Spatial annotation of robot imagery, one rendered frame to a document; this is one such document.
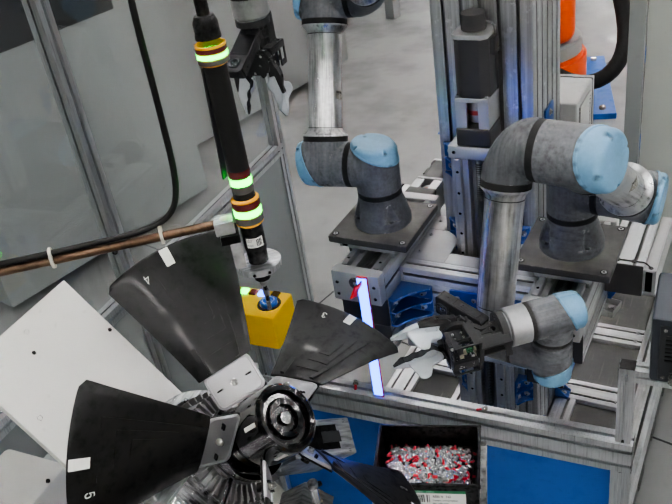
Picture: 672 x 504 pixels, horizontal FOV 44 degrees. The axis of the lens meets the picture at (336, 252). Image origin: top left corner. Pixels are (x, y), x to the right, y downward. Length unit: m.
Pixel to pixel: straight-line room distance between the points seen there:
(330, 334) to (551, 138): 0.55
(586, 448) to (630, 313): 1.44
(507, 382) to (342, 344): 0.98
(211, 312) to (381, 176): 0.80
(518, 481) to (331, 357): 0.63
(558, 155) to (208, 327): 0.67
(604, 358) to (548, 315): 1.47
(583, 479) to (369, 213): 0.82
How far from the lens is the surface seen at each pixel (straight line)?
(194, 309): 1.42
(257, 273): 1.29
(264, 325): 1.87
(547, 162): 1.49
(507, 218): 1.57
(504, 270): 1.60
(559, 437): 1.83
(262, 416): 1.35
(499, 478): 2.00
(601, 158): 1.47
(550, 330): 1.56
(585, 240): 1.99
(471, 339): 1.50
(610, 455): 1.84
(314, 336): 1.59
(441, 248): 2.23
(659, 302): 1.54
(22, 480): 1.84
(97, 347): 1.58
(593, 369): 2.96
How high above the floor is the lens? 2.15
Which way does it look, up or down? 32 degrees down
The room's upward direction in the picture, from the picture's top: 9 degrees counter-clockwise
